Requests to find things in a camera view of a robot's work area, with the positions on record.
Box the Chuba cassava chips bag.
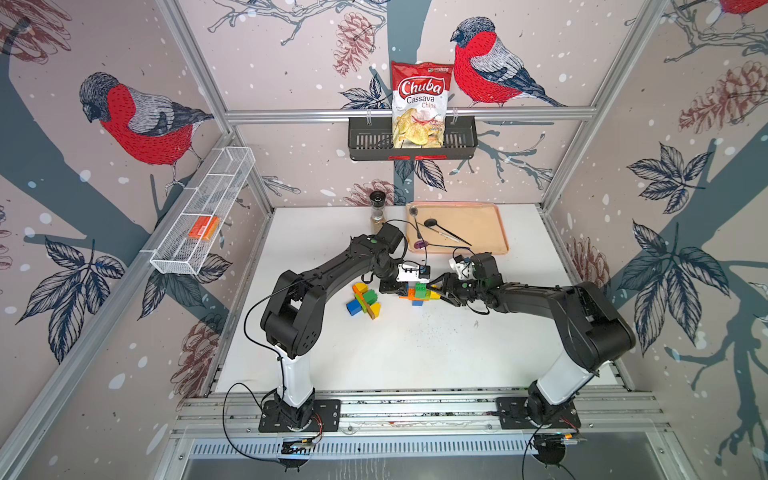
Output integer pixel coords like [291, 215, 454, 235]
[391, 62, 453, 149]

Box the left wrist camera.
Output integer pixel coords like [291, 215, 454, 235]
[396, 260, 431, 283]

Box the green square brick back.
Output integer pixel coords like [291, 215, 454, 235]
[414, 283, 431, 301]

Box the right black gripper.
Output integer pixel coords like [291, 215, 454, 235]
[424, 274, 485, 306]

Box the black spoon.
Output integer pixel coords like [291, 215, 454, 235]
[423, 218, 470, 246]

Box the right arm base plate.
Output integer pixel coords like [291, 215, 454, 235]
[495, 396, 581, 430]

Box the beige tray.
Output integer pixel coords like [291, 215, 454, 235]
[405, 202, 509, 255]

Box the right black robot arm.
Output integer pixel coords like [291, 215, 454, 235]
[427, 253, 637, 427]

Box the green square brick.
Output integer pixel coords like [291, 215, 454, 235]
[414, 283, 431, 301]
[363, 290, 378, 306]

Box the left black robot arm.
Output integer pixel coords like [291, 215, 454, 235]
[260, 223, 405, 430]

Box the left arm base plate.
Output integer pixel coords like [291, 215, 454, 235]
[258, 397, 341, 433]

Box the white wire wall basket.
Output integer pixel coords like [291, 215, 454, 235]
[150, 146, 255, 275]

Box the black wall basket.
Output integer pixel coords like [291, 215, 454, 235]
[347, 114, 478, 161]

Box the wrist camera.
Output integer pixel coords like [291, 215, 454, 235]
[396, 260, 431, 283]
[449, 255, 475, 280]

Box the small grey spoon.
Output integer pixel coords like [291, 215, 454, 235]
[409, 206, 423, 240]

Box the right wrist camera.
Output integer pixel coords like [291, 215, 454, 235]
[449, 255, 475, 280]

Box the orange block in wire basket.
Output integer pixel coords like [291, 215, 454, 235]
[187, 216, 221, 241]

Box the glass spice shaker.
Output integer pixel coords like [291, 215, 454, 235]
[369, 190, 387, 234]

